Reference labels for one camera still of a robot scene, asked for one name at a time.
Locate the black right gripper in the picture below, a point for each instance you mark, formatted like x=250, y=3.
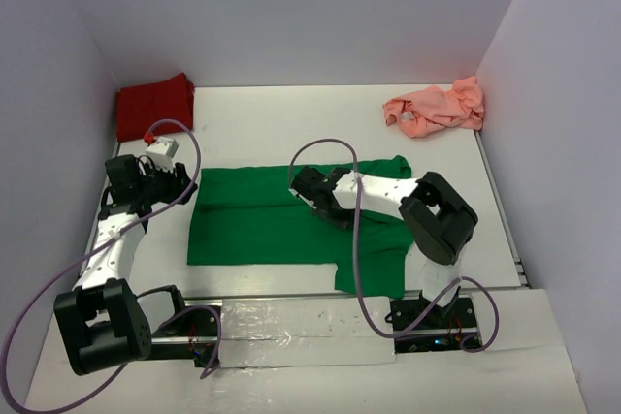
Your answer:
x=344, y=221

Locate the pink crumpled t-shirt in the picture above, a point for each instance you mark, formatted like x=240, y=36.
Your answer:
x=422, y=113

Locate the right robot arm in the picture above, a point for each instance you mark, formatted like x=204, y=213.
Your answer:
x=439, y=220

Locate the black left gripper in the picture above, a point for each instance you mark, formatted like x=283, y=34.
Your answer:
x=177, y=183

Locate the green t-shirt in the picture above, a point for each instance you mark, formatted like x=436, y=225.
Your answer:
x=246, y=216

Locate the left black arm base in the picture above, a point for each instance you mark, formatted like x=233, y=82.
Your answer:
x=191, y=337

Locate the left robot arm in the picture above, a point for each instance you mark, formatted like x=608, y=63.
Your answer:
x=100, y=320

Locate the silver taped cover plate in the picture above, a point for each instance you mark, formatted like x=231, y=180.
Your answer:
x=299, y=332

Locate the red folded t-shirt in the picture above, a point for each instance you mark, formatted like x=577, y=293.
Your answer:
x=138, y=107

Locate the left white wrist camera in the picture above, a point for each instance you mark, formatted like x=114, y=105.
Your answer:
x=162, y=152

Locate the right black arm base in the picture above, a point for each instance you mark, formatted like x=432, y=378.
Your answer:
x=441, y=330

